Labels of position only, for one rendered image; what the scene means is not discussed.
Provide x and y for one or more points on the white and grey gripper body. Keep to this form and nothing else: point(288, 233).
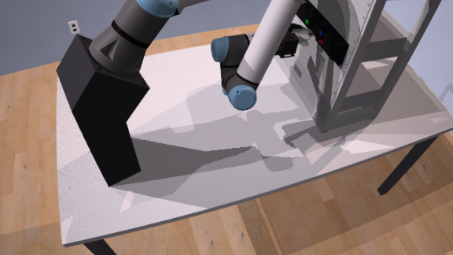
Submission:
point(288, 45)

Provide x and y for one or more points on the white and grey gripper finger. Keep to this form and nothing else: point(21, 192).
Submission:
point(300, 31)
point(304, 42)

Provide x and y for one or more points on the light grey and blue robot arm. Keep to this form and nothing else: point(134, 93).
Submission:
point(121, 47)

